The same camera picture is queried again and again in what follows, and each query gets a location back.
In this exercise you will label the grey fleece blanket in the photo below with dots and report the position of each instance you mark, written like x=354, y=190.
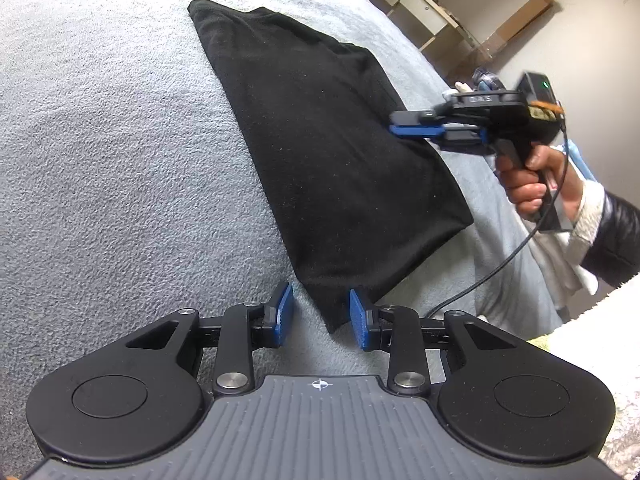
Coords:
x=125, y=160

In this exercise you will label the light blue cloth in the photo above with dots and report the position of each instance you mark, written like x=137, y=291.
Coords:
x=580, y=160

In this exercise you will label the cream wooden desk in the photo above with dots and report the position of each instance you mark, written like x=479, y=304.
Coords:
x=425, y=5

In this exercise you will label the black garment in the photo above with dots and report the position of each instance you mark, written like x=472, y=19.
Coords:
x=325, y=150

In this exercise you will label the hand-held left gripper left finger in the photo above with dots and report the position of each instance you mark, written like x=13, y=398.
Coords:
x=285, y=314

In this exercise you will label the white fluffy cloth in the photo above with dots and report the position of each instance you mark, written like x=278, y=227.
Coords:
x=600, y=360

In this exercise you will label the floor clutter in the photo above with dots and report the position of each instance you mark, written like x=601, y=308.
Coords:
x=482, y=80

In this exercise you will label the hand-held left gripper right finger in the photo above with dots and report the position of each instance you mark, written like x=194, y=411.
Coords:
x=359, y=321

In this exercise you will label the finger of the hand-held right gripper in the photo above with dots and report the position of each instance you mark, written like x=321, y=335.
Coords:
x=417, y=118
x=417, y=132

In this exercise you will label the person's right forearm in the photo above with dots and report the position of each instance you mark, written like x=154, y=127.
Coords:
x=615, y=240

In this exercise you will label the long cardboard box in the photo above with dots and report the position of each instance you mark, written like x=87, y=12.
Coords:
x=520, y=20

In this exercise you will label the person's right hand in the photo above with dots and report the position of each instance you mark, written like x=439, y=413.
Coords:
x=520, y=192

